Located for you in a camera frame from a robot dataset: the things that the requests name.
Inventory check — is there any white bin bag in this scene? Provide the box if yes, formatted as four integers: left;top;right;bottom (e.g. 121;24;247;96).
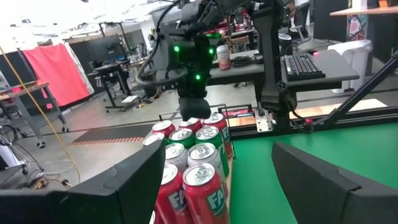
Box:
326;39;373;94

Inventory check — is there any black mug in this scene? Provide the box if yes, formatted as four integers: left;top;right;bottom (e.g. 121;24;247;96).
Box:
278;32;293;57

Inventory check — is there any wooden workbench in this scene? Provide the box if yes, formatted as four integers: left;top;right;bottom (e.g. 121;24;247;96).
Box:
329;5;398;17

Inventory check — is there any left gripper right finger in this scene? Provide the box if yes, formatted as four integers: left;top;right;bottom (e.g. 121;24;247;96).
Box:
271;142;361;224

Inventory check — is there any pink tumbler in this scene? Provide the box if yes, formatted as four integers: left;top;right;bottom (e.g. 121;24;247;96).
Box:
216;44;233;71

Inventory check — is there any black floor mat orange edge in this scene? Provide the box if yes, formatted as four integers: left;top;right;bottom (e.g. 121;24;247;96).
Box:
71;123;155;146

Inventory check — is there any backlit computer keyboard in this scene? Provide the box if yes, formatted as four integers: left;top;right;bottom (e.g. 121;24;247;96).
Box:
283;52;326;82

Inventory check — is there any wooden rolling table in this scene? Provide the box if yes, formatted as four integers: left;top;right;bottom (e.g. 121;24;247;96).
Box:
0;81;70;149

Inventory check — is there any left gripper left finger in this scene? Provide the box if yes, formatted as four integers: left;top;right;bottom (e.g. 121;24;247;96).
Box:
104;140;166;224

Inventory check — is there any silver mounting bracket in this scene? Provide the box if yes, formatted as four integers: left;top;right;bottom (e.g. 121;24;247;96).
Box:
254;108;274;133

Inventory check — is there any green table mat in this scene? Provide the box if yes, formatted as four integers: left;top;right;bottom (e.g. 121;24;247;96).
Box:
229;123;398;224

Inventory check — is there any black coiled cable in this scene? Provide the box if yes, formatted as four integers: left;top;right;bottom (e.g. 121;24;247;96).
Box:
231;55;256;68

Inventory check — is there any wooden shelf black frame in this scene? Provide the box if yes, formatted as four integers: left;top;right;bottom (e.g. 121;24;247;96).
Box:
158;104;237;224

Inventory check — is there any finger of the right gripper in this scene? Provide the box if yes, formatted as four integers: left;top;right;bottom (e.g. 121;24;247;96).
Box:
178;96;212;122

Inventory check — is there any red cloth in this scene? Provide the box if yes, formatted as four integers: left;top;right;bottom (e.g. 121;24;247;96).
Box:
22;43;91;108

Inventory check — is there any person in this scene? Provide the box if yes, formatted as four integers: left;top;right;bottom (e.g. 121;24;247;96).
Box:
285;0;312;32

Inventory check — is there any yellow cable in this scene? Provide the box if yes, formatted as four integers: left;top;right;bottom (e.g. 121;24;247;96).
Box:
0;46;81;184

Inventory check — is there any dark grey desk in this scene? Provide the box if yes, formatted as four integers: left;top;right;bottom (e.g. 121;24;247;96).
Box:
208;49;360;94

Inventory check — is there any black rolling desk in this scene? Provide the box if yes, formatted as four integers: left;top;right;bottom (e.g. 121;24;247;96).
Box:
93;60;137;113

